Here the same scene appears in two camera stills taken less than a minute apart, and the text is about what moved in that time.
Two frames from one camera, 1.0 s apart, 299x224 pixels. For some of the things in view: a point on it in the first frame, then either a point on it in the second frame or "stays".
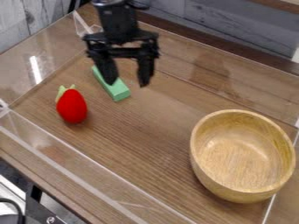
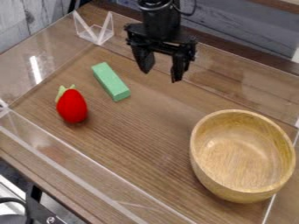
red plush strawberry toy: (70, 105) stays
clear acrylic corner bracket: (82, 28) stays
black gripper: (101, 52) -> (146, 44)
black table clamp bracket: (37, 213) stays
